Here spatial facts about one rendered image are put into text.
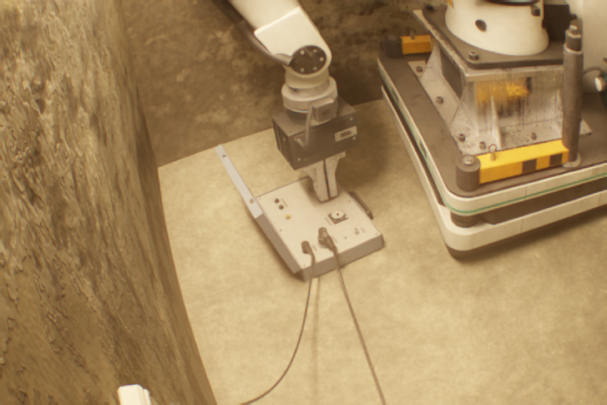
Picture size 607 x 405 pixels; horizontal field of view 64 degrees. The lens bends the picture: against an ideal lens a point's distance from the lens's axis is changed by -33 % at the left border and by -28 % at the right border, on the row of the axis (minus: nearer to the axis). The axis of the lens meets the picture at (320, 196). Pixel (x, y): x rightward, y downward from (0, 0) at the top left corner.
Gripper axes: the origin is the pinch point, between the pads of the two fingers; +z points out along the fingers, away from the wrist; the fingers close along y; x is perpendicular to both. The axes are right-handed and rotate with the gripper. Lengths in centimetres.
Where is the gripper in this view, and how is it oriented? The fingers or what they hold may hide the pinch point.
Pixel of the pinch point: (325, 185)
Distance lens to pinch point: 220.0
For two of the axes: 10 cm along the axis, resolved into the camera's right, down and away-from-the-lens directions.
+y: 8.9, -3.7, 2.5
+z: 1.3, 7.5, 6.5
